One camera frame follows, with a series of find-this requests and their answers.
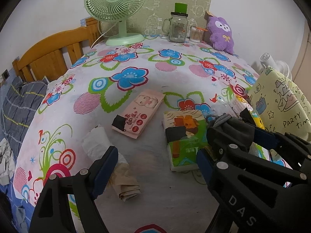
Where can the yellow cartoon fabric bag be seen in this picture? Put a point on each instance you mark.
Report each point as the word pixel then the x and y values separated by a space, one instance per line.
pixel 280 103

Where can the clear plastic package red stripes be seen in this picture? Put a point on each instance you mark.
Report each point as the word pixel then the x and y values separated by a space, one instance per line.
pixel 234 107

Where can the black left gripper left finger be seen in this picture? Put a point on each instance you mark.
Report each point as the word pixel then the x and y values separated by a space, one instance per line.
pixel 52 212

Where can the blue bed sheet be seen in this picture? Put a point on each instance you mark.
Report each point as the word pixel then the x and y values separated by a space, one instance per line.
pixel 21 210

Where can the wall power outlet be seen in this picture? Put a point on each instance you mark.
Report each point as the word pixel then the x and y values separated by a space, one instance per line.
pixel 5 75

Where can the cotton swab jar orange lid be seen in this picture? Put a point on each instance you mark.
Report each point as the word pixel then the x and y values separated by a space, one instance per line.
pixel 196 34

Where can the white crumpled cloth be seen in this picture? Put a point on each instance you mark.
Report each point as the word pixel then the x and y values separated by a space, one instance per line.
pixel 7 164

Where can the white bagged beige socks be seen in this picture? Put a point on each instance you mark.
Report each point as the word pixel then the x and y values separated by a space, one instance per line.
pixel 111 166

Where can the purple plush toy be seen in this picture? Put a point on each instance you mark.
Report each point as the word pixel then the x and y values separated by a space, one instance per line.
pixel 220 34

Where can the green desk fan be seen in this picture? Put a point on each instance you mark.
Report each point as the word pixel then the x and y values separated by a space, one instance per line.
pixel 117 11

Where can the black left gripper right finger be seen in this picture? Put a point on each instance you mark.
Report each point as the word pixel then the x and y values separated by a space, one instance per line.
pixel 255 194

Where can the dark grey sock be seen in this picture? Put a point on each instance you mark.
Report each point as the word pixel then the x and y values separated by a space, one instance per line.
pixel 235 128

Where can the white floor fan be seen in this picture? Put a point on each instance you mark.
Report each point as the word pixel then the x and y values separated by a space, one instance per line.
pixel 267 60

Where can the floral tablecloth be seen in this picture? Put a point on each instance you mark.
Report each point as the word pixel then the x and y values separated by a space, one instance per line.
pixel 99 86

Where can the grey plaid pillow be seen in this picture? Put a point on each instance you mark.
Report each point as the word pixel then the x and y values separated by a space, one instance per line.
pixel 18 108

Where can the green cylinder cap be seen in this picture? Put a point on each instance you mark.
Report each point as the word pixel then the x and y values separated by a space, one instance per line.
pixel 181 8

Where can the glass mason jar mug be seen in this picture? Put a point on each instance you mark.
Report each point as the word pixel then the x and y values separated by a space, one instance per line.
pixel 176 27

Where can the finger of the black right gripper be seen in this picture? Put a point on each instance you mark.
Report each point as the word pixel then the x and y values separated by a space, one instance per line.
pixel 262 137
pixel 219 142

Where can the pink wet wipes pack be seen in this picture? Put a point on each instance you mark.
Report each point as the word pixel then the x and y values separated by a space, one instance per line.
pixel 138 113

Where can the green orange tissue pack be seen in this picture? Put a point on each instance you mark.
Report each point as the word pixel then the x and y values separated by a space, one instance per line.
pixel 185 132

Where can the green cartoon board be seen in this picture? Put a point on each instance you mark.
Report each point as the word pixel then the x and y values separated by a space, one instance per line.
pixel 149 19

